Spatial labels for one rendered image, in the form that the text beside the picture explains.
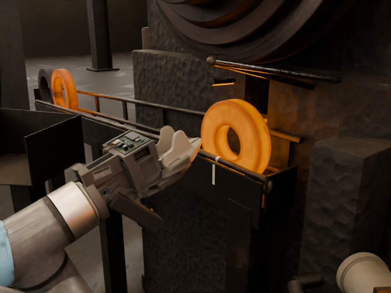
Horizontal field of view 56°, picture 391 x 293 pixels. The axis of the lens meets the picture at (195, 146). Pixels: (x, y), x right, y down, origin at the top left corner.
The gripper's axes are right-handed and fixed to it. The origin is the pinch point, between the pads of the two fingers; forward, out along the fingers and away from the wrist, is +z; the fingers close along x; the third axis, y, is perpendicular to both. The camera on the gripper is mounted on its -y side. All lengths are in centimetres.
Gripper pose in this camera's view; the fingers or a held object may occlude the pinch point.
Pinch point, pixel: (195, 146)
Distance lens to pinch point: 63.2
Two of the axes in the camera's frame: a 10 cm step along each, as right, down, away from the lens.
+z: 7.5, -4.8, 4.5
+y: -2.4, -8.4, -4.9
